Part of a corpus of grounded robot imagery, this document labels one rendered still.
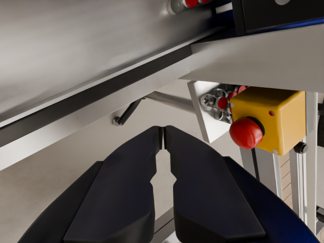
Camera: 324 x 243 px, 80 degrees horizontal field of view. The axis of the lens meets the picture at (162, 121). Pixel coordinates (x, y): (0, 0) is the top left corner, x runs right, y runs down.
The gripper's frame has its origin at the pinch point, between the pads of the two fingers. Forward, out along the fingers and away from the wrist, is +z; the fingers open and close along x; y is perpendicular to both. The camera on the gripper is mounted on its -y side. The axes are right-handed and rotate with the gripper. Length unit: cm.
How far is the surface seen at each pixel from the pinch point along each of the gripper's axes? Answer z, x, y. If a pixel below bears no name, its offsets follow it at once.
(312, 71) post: 5.9, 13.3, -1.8
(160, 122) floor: 109, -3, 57
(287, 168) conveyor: 24.8, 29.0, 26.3
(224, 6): 23.2, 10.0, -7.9
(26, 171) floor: 68, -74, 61
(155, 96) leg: 75, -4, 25
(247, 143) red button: 8.6, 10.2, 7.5
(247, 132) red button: 8.7, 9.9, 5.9
